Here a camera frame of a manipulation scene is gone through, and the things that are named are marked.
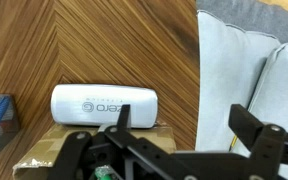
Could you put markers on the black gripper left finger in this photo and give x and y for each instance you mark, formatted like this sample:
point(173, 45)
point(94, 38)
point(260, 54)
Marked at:
point(77, 153)

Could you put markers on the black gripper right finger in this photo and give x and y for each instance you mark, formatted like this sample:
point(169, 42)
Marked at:
point(267, 146)

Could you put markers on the green marker pen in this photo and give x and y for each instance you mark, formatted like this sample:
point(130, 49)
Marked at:
point(104, 174)

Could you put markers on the brown cardboard box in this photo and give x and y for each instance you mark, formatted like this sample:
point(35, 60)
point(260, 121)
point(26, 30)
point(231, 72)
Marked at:
point(44, 146)

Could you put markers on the gray mesh pen holder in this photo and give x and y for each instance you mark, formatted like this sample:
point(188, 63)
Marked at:
point(7, 130)

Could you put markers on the light gray sofa cushion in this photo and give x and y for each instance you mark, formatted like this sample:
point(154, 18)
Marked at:
point(284, 93)
point(224, 83)

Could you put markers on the round brown wooden table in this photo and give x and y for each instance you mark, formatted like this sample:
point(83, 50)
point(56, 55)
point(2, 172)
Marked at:
point(244, 13)

